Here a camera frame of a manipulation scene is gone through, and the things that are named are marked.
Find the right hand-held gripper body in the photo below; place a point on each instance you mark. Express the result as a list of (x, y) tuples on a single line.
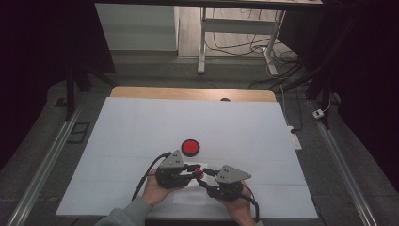
[(227, 190)]

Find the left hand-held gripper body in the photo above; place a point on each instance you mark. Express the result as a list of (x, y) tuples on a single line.
[(171, 175)]

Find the small red ball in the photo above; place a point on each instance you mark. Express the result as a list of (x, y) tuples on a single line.
[(198, 172)]

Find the round red ink pad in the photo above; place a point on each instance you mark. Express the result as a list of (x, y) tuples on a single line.
[(190, 147)]

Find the person's left hand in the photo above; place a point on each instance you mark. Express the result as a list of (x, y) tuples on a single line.
[(153, 193)]

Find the person's right hand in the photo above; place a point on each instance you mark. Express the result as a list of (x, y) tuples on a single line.
[(241, 210)]

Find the white paper sheet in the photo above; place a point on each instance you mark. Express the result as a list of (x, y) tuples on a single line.
[(188, 197)]

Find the large white board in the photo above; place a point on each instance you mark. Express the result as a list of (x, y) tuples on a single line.
[(194, 116)]

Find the wooden table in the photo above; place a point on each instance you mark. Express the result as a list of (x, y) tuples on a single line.
[(188, 93)]

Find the white power strip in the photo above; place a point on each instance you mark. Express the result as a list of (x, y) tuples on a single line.
[(295, 139)]

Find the small white plug adapter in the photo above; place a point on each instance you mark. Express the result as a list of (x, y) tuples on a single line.
[(318, 113)]

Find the black metal stand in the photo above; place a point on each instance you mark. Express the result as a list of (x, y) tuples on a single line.
[(326, 94), (70, 94)]

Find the white cabinet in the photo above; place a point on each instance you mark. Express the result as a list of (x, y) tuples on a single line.
[(138, 28)]

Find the aluminium floor rail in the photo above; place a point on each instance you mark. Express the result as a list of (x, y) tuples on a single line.
[(342, 164), (47, 164)]

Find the white desk frame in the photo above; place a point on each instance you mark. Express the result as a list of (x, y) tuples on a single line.
[(238, 26)]

